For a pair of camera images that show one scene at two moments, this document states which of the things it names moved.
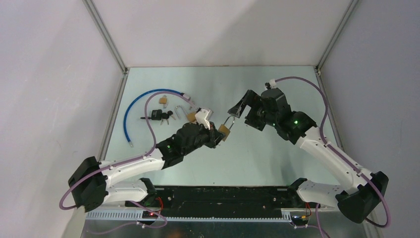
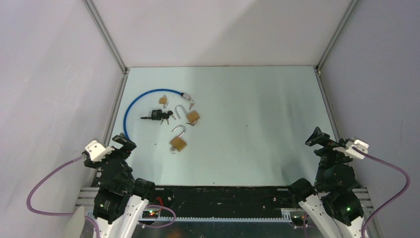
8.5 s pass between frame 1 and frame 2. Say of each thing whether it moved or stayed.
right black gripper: moved
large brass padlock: moved
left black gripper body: moved
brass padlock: stayed
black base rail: stayed
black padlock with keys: stayed
